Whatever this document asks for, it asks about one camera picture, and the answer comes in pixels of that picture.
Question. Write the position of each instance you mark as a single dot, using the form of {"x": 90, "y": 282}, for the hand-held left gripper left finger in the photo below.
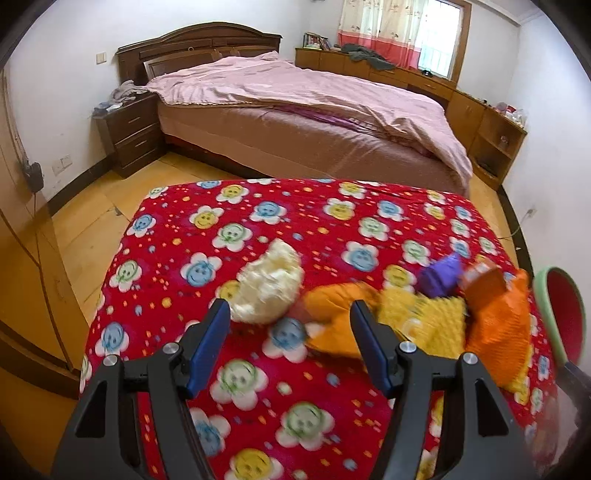
{"x": 207, "y": 350}

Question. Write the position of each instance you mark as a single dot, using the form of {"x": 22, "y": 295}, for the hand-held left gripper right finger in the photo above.
{"x": 369, "y": 350}

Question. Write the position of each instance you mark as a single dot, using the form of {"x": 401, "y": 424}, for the yellow foam mesh sheet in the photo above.
{"x": 429, "y": 323}

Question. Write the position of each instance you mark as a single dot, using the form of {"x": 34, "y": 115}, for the red bin with green rim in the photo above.
{"x": 572, "y": 314}

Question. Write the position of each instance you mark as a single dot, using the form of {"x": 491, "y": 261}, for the cream crumpled foam wrap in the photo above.
{"x": 268, "y": 286}

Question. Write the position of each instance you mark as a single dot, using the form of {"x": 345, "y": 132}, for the purple wrapper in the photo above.
{"x": 438, "y": 277}

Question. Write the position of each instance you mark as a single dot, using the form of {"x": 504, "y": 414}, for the red flower-print blanket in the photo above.
{"x": 323, "y": 240}

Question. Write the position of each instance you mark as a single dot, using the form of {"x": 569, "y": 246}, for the orange foam mesh sheet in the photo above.
{"x": 503, "y": 341}

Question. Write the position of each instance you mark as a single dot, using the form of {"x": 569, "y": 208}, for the wooden bed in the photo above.
{"x": 277, "y": 143}

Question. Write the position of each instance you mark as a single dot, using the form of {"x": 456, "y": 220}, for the dark wooden nightstand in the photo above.
{"x": 134, "y": 134}

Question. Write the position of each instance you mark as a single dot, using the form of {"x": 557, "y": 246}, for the open wooden shelf unit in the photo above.
{"x": 498, "y": 147}

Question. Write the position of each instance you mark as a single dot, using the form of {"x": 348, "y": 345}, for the long wooden cabinet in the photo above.
{"x": 434, "y": 87}

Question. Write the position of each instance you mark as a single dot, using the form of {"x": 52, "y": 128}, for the clothes heap on nightstand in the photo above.
{"x": 122, "y": 92}

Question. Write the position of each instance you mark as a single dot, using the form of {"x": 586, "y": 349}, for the small items on shelf unit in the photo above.
{"x": 512, "y": 114}

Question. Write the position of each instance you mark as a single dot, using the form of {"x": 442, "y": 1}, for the pink quilt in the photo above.
{"x": 286, "y": 83}

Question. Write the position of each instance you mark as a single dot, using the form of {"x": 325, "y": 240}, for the dark grey garment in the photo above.
{"x": 367, "y": 55}

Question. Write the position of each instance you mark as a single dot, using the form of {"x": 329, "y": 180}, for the row of books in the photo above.
{"x": 318, "y": 41}

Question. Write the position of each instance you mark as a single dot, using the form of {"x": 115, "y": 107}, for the window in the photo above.
{"x": 438, "y": 41}

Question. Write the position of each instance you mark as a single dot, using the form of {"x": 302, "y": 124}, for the floral curtain with red hem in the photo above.
{"x": 378, "y": 27}

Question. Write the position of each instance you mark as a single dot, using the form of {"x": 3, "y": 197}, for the white wall socket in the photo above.
{"x": 62, "y": 165}

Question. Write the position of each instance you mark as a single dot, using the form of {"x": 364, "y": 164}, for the black wall-mounted device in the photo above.
{"x": 33, "y": 175}

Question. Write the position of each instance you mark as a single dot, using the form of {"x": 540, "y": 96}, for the white wall switch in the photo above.
{"x": 101, "y": 57}

